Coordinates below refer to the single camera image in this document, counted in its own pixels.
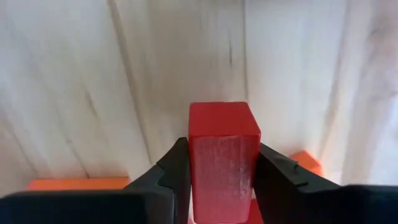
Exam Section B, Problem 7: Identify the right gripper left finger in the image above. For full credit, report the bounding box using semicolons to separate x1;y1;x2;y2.
124;137;192;224

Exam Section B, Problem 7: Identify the large red wooden block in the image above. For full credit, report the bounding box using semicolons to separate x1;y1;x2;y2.
186;198;265;224
188;101;262;224

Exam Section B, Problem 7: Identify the orange plastic bin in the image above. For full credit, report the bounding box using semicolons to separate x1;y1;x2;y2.
26;150;323;191

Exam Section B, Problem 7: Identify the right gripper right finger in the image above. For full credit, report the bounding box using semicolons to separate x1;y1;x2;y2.
253;142;343;224

